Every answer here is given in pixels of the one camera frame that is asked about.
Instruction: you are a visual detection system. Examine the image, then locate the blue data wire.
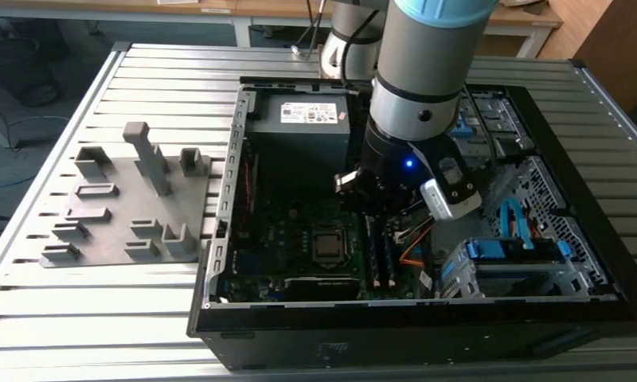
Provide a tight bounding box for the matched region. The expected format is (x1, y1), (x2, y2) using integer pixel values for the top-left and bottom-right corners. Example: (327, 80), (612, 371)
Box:
(499, 198), (536, 251)

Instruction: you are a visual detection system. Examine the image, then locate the brown wooden cabinet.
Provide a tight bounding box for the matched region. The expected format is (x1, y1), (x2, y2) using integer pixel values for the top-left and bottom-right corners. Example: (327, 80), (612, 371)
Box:
(539, 0), (637, 116)

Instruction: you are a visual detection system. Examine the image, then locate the grey parts rack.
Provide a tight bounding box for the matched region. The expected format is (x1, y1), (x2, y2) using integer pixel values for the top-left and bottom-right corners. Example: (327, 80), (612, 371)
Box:
(39, 121), (218, 269)

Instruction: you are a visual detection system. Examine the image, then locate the grey metal disk bay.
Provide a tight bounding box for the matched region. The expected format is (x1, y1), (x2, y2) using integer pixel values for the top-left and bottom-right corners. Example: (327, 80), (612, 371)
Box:
(436, 238), (614, 300)
(456, 85), (542, 182)

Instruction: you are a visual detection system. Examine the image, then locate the silver CPU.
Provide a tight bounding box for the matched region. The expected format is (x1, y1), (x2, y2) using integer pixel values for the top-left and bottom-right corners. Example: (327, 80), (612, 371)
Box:
(311, 232), (347, 259)

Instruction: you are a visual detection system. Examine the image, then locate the orange wire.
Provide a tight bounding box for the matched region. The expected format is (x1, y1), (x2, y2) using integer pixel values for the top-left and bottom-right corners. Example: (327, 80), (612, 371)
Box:
(400, 234), (438, 268)

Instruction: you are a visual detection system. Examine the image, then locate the black cable with silver plug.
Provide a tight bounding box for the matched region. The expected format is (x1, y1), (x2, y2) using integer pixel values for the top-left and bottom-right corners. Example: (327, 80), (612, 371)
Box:
(290, 0), (328, 60)

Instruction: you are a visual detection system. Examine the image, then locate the blue floor cable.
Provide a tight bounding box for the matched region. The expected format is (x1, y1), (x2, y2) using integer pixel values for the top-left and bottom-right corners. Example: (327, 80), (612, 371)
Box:
(0, 114), (71, 189)

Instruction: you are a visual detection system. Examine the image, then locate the wooden desk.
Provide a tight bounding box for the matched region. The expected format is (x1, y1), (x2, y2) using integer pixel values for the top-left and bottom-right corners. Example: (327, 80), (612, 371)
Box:
(0, 0), (564, 59)

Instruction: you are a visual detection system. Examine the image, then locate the black CPU socket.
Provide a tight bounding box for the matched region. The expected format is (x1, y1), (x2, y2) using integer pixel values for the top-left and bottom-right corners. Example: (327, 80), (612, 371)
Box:
(306, 224), (354, 270)

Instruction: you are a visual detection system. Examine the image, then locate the green motherboard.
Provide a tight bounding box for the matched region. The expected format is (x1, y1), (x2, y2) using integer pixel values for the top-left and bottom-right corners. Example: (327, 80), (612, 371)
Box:
(227, 174), (438, 302)

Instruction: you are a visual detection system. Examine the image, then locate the black graphics card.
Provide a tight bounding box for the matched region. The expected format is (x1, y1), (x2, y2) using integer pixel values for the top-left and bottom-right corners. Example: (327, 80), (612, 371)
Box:
(283, 276), (363, 302)

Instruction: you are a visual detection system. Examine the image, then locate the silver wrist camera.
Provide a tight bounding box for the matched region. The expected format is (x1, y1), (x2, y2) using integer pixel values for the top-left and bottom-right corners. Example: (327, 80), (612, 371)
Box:
(419, 178), (483, 220)

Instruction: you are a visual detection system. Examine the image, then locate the blue disk carrier with disk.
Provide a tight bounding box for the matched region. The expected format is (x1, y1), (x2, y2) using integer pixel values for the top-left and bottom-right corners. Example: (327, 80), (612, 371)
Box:
(463, 237), (574, 267)

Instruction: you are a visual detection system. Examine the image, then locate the black PC case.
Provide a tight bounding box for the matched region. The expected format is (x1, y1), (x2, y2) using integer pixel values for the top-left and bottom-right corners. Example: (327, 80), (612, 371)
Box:
(186, 75), (637, 373)

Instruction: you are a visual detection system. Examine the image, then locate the grey power supply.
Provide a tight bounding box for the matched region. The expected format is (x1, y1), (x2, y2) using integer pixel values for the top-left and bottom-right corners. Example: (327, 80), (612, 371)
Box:
(246, 94), (352, 181)

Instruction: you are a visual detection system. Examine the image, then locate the black camera bracket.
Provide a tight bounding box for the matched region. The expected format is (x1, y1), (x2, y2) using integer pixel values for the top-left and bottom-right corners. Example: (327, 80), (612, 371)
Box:
(410, 137), (483, 205)

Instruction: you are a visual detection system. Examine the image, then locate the black camera cable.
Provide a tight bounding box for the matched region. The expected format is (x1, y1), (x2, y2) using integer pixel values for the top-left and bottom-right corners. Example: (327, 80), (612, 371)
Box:
(343, 7), (384, 96)

